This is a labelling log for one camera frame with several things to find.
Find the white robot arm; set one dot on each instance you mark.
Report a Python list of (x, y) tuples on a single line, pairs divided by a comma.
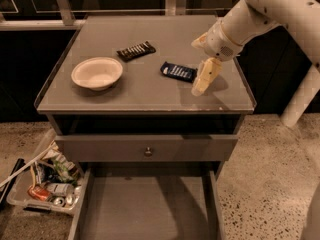
[(250, 18)]

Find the metal window railing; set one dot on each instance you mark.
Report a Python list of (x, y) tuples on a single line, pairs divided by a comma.
[(34, 15)]

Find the open grey middle drawer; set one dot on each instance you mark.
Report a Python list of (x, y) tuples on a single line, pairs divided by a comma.
[(149, 201)]

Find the white diagonal post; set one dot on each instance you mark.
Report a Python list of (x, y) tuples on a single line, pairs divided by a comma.
[(302, 97)]

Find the grey drawer cabinet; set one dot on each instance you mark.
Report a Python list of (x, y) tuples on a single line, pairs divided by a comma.
[(143, 101)]

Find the blue rxbar blueberry wrapper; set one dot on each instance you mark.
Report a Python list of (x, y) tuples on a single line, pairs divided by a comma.
[(178, 72)]

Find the red soda can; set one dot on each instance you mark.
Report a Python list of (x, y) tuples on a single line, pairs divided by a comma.
[(39, 193)]

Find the black flat object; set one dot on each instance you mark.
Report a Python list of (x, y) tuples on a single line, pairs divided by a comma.
[(4, 190)]

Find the closed grey top drawer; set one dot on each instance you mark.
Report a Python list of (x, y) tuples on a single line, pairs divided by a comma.
[(130, 148)]

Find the silver can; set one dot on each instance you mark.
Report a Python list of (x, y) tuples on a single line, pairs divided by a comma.
[(60, 189)]

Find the black snack bar wrapper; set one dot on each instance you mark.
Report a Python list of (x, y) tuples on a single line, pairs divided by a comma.
[(136, 51)]

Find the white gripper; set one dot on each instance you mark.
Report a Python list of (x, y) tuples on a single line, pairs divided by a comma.
[(219, 45)]

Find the round metal drawer knob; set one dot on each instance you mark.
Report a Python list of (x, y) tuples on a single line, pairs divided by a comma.
[(148, 152)]

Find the clear plastic storage bin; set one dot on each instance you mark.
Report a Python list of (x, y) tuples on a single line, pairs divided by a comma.
[(42, 173)]

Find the green snack bag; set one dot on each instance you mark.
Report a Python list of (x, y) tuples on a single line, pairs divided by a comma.
[(67, 171)]

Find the white stick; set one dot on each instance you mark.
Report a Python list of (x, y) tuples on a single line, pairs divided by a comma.
[(28, 164)]

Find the white paper bowl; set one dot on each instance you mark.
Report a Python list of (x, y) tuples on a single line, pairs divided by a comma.
[(97, 73)]

